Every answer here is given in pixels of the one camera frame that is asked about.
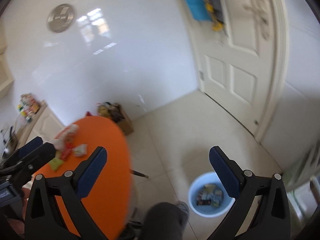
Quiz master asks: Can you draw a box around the person's left hand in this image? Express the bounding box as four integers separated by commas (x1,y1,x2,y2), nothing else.
7,181,32,236

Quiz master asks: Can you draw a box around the white green packet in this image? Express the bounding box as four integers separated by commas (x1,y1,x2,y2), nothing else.
73,144,88,157

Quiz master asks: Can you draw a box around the black snack packet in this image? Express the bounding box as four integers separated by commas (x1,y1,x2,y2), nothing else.
196,190,212,206

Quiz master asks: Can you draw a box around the light blue plastic bucket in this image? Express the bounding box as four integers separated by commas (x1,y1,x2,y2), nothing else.
188,172,237,218

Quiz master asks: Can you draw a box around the blue apron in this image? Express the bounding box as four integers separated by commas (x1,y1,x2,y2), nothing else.
174,0,213,22

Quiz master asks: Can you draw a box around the yellow cooking oil bottle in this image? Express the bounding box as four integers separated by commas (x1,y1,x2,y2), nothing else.
97,104,112,119

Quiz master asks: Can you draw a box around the grey slipper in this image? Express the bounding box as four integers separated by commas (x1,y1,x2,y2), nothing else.
175,201,190,214

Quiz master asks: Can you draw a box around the yellow green packet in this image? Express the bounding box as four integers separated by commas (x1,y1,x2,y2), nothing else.
48,157,64,172

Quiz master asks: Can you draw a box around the orange round table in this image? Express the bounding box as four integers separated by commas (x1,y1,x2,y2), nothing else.
24,116,133,240

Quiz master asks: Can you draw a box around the white plastic bag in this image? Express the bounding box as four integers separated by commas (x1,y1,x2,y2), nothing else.
59,124,79,143

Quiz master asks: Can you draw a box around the white panel door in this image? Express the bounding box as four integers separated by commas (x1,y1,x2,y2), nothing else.
186,0,288,144

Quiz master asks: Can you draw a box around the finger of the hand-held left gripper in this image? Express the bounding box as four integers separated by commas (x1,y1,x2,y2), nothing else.
0,142,56,188
0,137,43,170

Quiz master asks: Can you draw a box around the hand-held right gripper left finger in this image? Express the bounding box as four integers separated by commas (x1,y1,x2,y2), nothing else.
24,147,108,240

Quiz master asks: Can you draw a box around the steel wok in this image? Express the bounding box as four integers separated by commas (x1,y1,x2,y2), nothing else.
0,127,19,155

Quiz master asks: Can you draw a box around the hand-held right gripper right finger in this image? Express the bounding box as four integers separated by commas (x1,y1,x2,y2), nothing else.
207,146,292,240

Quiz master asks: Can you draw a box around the metal door handle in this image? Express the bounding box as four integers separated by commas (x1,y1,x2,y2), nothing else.
244,0,272,40

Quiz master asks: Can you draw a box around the person's leg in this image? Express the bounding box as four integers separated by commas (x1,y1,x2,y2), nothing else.
136,202,189,240

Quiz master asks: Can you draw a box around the cream lattice door cabinet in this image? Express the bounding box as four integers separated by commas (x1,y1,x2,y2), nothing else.
0,32,13,99

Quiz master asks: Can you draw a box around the cardboard box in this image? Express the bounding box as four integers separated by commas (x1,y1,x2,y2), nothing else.
114,104,134,136

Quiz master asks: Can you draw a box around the dark sauce bottle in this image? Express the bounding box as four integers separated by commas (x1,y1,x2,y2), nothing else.
24,94,33,113

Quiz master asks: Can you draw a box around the white framed glass door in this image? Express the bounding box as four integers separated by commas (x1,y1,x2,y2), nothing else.
282,140,320,220

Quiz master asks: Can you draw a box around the cream kitchen base cabinet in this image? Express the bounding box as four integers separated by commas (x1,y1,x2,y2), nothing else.
0,100,65,160

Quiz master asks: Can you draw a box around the black table leg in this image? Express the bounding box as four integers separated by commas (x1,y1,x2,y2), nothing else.
130,169,150,179

